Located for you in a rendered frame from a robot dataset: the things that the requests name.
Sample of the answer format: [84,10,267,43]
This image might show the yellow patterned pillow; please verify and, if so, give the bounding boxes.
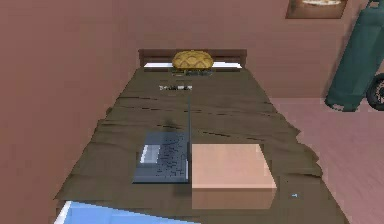
[171,50,215,71]

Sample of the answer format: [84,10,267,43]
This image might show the framed wall picture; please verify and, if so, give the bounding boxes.
[285,0,349,20]

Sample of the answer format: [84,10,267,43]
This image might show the black wheel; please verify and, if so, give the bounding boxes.
[365,73,384,112]

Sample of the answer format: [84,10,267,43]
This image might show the small black white remote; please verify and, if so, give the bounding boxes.
[159,85,193,92]

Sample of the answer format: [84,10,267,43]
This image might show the grey open laptop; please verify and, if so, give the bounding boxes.
[132,93,193,185]

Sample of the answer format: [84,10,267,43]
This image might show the brown wooden bed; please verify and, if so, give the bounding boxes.
[53,48,351,224]

